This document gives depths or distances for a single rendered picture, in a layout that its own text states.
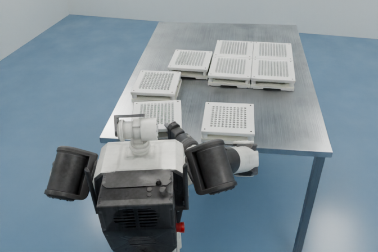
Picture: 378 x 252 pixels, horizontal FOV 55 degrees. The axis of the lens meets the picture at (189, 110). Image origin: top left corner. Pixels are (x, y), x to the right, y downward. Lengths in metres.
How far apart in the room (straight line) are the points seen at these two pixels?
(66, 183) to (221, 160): 0.45
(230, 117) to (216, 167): 0.73
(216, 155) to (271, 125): 0.83
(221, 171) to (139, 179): 0.24
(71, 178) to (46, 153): 2.13
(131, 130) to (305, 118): 1.12
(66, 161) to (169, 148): 0.30
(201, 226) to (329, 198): 0.92
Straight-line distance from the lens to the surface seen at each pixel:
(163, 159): 1.08
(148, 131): 1.03
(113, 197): 1.00
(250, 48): 2.44
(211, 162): 1.07
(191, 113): 1.92
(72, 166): 1.13
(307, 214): 2.10
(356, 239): 2.62
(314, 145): 1.79
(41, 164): 3.15
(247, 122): 1.75
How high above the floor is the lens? 1.99
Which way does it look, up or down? 35 degrees down
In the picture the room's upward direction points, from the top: 2 degrees counter-clockwise
